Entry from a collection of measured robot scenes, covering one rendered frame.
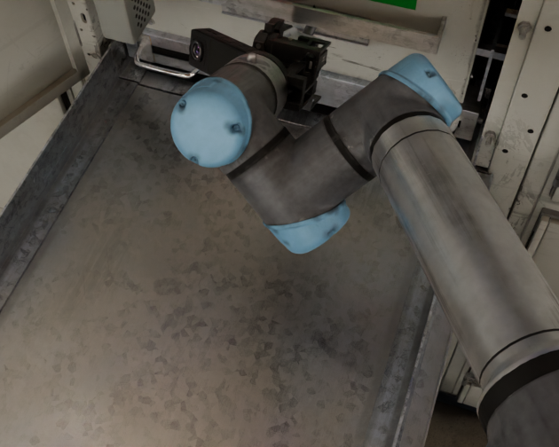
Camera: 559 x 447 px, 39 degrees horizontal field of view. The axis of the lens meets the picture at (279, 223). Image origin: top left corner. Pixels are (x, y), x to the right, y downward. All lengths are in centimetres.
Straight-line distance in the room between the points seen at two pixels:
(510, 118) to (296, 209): 41
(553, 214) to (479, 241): 61
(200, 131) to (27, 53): 56
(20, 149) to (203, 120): 88
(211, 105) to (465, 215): 25
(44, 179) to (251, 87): 46
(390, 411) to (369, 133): 38
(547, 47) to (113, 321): 62
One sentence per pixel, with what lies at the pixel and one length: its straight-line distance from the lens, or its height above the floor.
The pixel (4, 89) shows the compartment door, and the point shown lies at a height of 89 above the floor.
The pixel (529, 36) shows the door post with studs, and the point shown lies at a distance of 97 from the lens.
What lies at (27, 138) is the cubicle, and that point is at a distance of 152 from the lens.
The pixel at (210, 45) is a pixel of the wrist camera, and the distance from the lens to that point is 93.
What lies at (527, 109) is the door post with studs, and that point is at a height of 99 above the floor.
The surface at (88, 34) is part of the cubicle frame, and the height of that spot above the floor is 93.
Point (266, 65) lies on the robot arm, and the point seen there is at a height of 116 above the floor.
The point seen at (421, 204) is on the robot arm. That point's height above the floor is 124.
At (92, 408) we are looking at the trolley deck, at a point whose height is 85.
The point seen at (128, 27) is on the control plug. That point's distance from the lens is 107.
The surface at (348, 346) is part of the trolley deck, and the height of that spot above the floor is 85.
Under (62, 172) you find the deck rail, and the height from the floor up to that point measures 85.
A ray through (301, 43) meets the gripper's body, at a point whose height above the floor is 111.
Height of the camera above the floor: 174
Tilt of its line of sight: 57 degrees down
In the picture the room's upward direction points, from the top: 2 degrees counter-clockwise
